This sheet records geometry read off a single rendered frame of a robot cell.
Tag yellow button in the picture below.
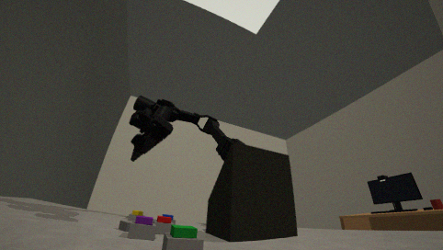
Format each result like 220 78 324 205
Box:
128 210 143 222

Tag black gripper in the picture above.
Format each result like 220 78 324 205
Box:
131 114 173 162

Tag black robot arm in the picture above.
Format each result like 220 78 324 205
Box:
130 96 244 162

